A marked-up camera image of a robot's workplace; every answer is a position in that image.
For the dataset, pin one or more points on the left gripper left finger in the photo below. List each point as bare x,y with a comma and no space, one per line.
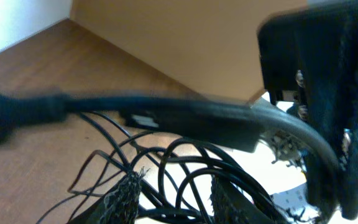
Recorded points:
119,205

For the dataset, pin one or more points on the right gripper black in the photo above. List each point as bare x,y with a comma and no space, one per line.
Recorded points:
315,49

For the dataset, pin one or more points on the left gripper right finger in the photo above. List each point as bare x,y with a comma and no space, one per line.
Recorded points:
232,207

